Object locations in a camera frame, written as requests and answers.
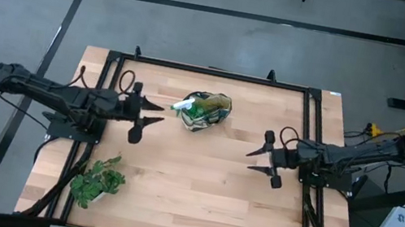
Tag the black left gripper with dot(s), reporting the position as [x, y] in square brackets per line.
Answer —
[133, 110]

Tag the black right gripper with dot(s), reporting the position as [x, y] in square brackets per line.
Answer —
[283, 158]

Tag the beige green gardening bag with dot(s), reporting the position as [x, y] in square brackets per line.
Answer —
[219, 110]

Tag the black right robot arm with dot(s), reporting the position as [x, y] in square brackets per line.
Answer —
[344, 155]

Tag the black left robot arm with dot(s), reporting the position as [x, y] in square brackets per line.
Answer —
[66, 92]

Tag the green plant in white pot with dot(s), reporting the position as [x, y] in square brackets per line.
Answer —
[96, 182]

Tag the black metal table frame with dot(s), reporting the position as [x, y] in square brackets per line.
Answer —
[213, 72]

